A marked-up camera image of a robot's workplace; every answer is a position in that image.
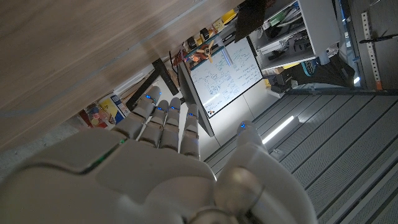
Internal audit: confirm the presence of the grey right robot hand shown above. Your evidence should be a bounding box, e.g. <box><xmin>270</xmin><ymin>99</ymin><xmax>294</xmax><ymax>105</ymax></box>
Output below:
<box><xmin>0</xmin><ymin>85</ymin><xmax>318</xmax><ymax>224</ymax></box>

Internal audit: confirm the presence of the white wipes canister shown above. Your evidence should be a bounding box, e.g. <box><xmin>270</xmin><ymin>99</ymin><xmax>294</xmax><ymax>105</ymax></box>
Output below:
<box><xmin>98</xmin><ymin>93</ymin><xmax>131</xmax><ymax>125</ymax></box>

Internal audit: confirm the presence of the whiteboard with writing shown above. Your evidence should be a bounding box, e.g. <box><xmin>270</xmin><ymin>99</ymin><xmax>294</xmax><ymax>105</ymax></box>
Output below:
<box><xmin>189</xmin><ymin>37</ymin><xmax>264</xmax><ymax>118</ymax></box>

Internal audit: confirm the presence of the wooden toy airplane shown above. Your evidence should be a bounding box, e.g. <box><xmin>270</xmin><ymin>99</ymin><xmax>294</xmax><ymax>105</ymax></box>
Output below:
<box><xmin>186</xmin><ymin>27</ymin><xmax>216</xmax><ymax>63</ymax></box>

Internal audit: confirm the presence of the teal toy bar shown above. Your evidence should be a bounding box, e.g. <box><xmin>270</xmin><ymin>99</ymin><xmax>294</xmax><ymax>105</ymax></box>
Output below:
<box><xmin>190</xmin><ymin>46</ymin><xmax>224</xmax><ymax>71</ymax></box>
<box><xmin>183</xmin><ymin>32</ymin><xmax>223</xmax><ymax>58</ymax></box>

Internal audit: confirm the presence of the long ceiling light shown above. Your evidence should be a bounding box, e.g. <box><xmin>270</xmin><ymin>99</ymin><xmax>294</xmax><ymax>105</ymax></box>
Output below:
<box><xmin>262</xmin><ymin>115</ymin><xmax>300</xmax><ymax>146</ymax></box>

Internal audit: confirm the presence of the white shelf cabinet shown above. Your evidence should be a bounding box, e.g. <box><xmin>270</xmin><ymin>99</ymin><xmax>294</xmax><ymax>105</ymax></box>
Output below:
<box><xmin>248</xmin><ymin>0</ymin><xmax>341</xmax><ymax>71</ymax></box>

